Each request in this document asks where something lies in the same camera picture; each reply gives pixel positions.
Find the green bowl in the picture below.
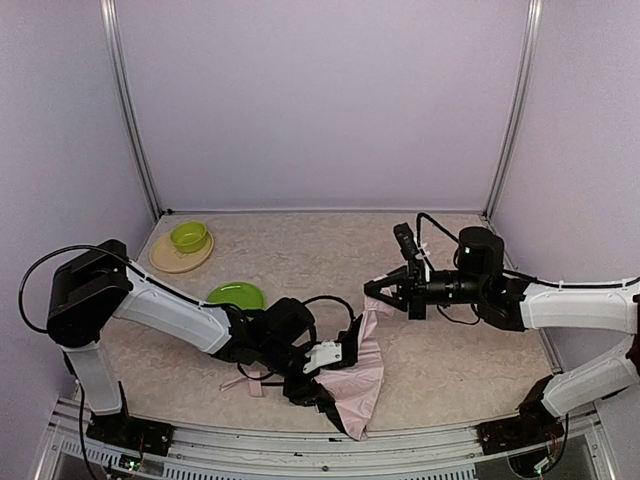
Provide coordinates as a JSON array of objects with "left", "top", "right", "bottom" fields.
[{"left": 170, "top": 221, "right": 208, "bottom": 253}]

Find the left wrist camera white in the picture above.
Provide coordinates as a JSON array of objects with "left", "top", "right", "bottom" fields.
[{"left": 302, "top": 341, "right": 358, "bottom": 374}]

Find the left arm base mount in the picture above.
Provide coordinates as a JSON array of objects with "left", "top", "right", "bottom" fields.
[{"left": 86, "top": 416, "right": 174, "bottom": 457}]

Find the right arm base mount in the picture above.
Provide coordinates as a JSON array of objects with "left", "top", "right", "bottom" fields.
[{"left": 476, "top": 416, "right": 564, "bottom": 455}]

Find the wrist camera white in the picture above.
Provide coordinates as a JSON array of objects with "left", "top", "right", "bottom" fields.
[
  {"left": 393, "top": 223, "right": 432, "bottom": 282},
  {"left": 302, "top": 341, "right": 358, "bottom": 374}
]

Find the beige plate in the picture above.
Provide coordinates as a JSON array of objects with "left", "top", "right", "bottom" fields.
[{"left": 149, "top": 233, "right": 214, "bottom": 274}]

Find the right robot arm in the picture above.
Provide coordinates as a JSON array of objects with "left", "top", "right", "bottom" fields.
[{"left": 364, "top": 223, "right": 639, "bottom": 419}]

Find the green plate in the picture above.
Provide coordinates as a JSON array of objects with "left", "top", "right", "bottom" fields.
[{"left": 206, "top": 281, "right": 266, "bottom": 310}]

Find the aluminium corner post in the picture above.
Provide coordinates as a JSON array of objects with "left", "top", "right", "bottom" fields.
[
  {"left": 100, "top": 0, "right": 163, "bottom": 221},
  {"left": 483, "top": 0, "right": 543, "bottom": 223}
]

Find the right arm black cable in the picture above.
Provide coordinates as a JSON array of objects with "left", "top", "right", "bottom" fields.
[{"left": 416, "top": 212, "right": 640, "bottom": 291}]

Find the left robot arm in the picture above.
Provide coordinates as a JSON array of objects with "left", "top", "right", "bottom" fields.
[{"left": 47, "top": 240, "right": 334, "bottom": 416}]

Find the pink and black umbrella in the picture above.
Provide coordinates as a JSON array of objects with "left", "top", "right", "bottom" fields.
[{"left": 213, "top": 295, "right": 384, "bottom": 441}]

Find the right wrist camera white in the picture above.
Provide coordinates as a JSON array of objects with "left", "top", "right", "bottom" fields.
[{"left": 393, "top": 223, "right": 432, "bottom": 282}]

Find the left aluminium corner post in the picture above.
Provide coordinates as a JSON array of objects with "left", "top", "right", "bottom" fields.
[{"left": 100, "top": 0, "right": 163, "bottom": 221}]

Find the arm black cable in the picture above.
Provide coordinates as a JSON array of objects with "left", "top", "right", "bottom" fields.
[
  {"left": 18, "top": 243, "right": 356, "bottom": 381},
  {"left": 416, "top": 212, "right": 640, "bottom": 291}
]

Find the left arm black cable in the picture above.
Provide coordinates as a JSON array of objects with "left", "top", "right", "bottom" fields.
[{"left": 18, "top": 243, "right": 356, "bottom": 381}]

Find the front aluminium rail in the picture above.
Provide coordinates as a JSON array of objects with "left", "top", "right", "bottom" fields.
[{"left": 21, "top": 385, "right": 623, "bottom": 479}]

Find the right aluminium corner post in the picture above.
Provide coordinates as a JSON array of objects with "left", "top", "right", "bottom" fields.
[{"left": 483, "top": 0, "right": 543, "bottom": 223}]

